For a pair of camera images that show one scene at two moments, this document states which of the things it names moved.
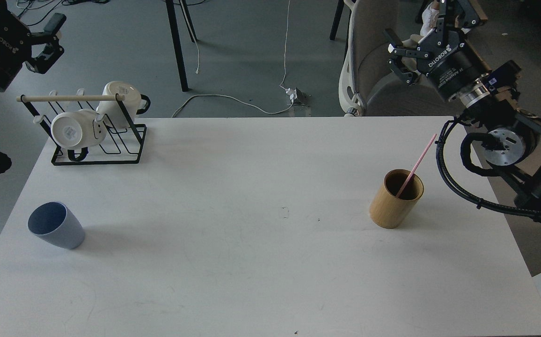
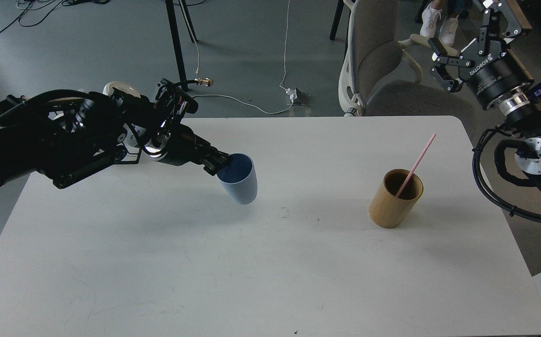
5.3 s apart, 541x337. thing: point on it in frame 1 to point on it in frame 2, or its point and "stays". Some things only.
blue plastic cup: x=54 y=222 to x=240 y=179
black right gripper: x=454 y=65 to x=499 y=81
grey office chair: x=369 y=86 stays
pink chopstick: x=414 y=169 stays
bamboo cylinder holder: x=389 y=211 stays
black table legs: x=172 y=15 stays
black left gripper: x=1 y=42 to x=180 y=141
